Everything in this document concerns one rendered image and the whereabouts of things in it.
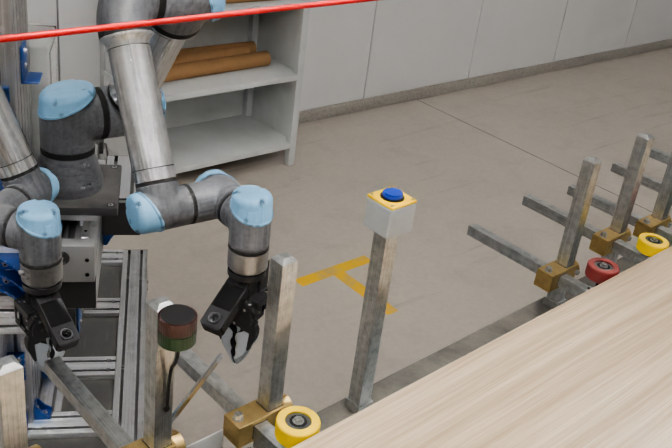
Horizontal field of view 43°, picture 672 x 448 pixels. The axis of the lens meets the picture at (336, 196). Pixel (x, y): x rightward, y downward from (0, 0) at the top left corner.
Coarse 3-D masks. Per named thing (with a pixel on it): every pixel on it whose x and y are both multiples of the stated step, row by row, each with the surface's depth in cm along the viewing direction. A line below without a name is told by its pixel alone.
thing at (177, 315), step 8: (168, 312) 133; (176, 312) 133; (184, 312) 133; (192, 312) 134; (168, 320) 131; (176, 320) 131; (184, 320) 131; (192, 320) 132; (176, 352) 135; (176, 360) 136; (168, 376) 140; (168, 384) 141; (168, 392) 142; (168, 400) 143; (168, 408) 144
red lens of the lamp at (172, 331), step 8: (176, 304) 135; (160, 312) 133; (160, 320) 131; (160, 328) 132; (168, 328) 130; (176, 328) 130; (184, 328) 131; (192, 328) 132; (168, 336) 131; (176, 336) 131; (184, 336) 131
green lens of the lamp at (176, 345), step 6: (162, 336) 132; (192, 336) 133; (162, 342) 132; (168, 342) 132; (174, 342) 131; (180, 342) 132; (186, 342) 132; (192, 342) 133; (168, 348) 132; (174, 348) 132; (180, 348) 132; (186, 348) 133
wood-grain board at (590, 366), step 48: (624, 288) 208; (528, 336) 185; (576, 336) 188; (624, 336) 190; (432, 384) 167; (480, 384) 169; (528, 384) 170; (576, 384) 172; (624, 384) 174; (336, 432) 152; (384, 432) 153; (432, 432) 155; (480, 432) 156; (528, 432) 158; (576, 432) 159; (624, 432) 161
